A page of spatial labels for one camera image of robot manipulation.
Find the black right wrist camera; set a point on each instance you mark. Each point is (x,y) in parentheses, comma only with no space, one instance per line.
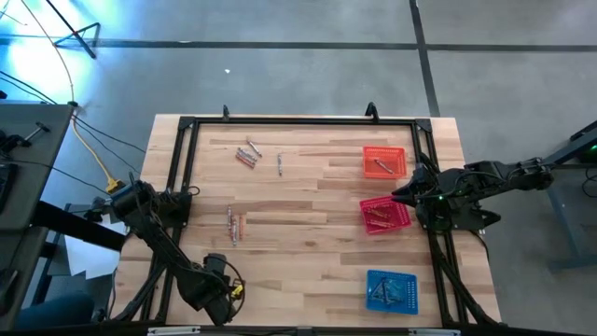
(422,172)

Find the grey crayon white label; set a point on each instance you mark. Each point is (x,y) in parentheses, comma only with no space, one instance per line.
(234,232)

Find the blue plastic basket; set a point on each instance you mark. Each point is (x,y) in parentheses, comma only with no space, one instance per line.
(408,280)

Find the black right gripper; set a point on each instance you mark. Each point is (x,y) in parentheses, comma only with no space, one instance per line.
(425,193)

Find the black floor stand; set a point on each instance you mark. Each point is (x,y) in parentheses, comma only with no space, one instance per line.
(74,35)

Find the black table clamp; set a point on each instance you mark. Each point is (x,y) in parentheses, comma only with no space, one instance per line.
(371,110)
(226,112)

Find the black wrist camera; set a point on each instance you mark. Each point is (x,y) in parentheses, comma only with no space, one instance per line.
(422,172)
(215,262)

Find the white paper sheet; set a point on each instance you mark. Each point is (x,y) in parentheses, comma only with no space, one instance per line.
(86,259)

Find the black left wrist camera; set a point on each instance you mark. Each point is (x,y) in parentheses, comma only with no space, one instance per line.
(215,262)

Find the grey desk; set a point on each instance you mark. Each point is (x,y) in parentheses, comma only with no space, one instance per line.
(42,158)

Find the orange crayon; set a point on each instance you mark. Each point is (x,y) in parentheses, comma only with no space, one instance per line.
(241,227)

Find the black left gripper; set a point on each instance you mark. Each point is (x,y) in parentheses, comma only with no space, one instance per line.
(212,291)

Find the yellow plug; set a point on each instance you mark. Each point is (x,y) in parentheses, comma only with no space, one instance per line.
(113,186)

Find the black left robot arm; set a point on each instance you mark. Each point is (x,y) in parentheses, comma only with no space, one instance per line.
(163,242)

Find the dark blue chair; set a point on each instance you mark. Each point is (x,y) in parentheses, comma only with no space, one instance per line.
(51,310)

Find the red plastic basket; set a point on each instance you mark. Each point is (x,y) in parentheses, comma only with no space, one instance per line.
(396,205)

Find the orange plastic basket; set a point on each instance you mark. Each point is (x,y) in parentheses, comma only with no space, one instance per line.
(396,156)

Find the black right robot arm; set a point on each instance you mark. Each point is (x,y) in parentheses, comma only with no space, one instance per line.
(503,172)

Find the black desk beam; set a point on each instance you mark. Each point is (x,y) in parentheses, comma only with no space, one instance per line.
(70,224)

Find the red crayon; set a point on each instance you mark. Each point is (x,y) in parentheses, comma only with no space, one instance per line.
(376,213)

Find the black aluminium table frame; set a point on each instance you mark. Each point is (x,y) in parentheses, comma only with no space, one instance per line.
(303,121)

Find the black screw clamp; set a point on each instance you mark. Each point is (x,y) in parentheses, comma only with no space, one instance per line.
(36,131)

